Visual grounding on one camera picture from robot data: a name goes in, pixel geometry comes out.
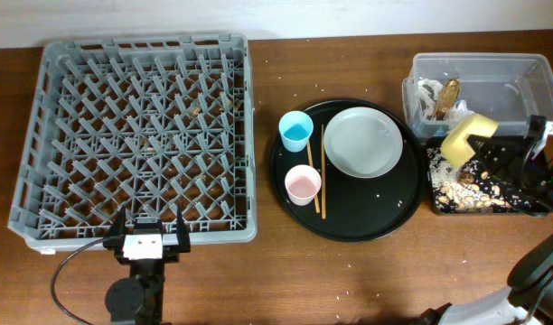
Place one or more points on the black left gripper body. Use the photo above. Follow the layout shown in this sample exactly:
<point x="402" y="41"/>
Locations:
<point x="169" y="254"/>

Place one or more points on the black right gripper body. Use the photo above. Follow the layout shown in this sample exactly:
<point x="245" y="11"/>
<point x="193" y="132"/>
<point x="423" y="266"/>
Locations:
<point x="533" y="176"/>

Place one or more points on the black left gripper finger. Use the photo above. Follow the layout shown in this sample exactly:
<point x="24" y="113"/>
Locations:
<point x="118" y="227"/>
<point x="181" y="231"/>

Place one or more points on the yellow plastic bowl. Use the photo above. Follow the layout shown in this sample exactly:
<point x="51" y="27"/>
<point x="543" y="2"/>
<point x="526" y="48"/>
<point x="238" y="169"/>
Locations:
<point x="456" y="149"/>

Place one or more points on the brown coffee sachet wrapper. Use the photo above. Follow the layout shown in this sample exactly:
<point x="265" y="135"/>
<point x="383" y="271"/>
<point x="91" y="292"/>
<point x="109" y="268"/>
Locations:
<point x="447" y="99"/>

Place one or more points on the white tissue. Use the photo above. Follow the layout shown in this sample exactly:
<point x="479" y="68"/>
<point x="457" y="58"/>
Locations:
<point x="428" y="92"/>

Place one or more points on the pink plastic cup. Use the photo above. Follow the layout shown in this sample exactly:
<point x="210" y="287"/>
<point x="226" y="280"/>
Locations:
<point x="298" y="186"/>

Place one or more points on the grey round plate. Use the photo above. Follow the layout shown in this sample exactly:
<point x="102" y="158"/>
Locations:
<point x="363" y="142"/>

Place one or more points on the light blue plastic cup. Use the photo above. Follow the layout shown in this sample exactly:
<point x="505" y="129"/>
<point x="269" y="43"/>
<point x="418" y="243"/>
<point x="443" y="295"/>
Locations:
<point x="295" y="129"/>

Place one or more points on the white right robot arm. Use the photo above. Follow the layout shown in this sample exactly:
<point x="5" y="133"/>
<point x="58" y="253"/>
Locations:
<point x="528" y="295"/>

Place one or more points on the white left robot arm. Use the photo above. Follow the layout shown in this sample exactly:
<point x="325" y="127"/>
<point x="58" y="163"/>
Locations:
<point x="138" y="298"/>

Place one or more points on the black food waste bin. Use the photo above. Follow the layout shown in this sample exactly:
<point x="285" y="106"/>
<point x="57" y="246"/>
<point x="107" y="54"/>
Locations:
<point x="520" y="201"/>

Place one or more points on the clear plastic waste bin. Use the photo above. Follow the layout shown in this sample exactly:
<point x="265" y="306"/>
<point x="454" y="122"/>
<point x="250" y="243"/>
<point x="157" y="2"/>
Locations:
<point x="506" y="87"/>

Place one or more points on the grey dishwasher rack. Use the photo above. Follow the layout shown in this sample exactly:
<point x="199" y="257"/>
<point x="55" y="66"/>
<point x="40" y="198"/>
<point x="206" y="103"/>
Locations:
<point x="160" y="127"/>

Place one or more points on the food scraps and rice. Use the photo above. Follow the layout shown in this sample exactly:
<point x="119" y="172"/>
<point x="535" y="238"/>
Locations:
<point x="467" y="189"/>

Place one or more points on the round black tray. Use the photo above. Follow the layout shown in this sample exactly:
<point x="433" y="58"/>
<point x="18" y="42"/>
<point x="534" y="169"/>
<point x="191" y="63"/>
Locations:
<point x="355" y="209"/>

